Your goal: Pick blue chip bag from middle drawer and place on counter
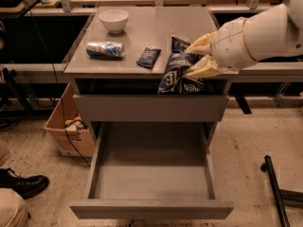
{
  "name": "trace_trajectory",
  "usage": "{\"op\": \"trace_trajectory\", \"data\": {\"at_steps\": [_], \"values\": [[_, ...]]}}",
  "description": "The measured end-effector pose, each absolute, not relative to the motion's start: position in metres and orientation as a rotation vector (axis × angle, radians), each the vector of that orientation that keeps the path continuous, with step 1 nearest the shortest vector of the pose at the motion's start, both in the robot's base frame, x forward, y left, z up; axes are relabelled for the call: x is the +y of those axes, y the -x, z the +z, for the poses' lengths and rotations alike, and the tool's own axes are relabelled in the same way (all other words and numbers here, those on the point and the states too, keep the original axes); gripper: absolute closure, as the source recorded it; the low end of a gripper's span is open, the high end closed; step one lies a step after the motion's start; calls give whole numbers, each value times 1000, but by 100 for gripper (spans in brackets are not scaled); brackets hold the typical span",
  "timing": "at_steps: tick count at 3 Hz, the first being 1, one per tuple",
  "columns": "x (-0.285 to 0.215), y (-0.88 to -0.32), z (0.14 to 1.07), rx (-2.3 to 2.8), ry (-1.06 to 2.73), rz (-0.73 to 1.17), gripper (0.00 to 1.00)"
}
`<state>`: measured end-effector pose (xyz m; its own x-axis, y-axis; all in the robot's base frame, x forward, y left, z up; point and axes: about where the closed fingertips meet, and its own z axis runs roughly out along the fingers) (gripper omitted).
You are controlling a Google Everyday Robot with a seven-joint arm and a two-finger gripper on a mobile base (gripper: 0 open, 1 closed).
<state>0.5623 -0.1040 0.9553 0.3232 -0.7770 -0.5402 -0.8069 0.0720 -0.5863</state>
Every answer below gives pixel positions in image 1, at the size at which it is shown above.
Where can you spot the black metal stand leg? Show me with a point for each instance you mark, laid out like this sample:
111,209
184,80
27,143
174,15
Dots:
280,195

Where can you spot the closed grey top drawer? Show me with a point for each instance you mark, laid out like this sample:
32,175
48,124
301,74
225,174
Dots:
138,108

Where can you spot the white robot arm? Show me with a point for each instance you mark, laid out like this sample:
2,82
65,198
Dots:
275,32

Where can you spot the black leather shoe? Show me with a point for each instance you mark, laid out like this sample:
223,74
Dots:
26,187

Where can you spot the cardboard box with clutter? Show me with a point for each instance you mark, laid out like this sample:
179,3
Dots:
67,128

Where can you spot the blue Kettle chip bag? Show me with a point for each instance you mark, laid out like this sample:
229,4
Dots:
174,80

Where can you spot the grey drawer cabinet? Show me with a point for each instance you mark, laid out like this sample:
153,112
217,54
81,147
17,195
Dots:
150,27

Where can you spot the blue silver soda can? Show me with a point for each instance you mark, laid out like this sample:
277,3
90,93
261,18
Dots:
109,49

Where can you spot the beige trouser leg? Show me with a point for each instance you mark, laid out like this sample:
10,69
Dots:
13,208

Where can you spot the open grey middle drawer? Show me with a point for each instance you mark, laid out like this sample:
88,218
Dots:
151,171

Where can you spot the small dark blue snack pouch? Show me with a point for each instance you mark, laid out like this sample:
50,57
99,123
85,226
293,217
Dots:
148,57

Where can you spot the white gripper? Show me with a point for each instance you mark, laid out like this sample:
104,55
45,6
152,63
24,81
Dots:
229,43

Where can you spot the white ceramic bowl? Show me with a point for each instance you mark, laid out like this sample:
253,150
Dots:
114,20

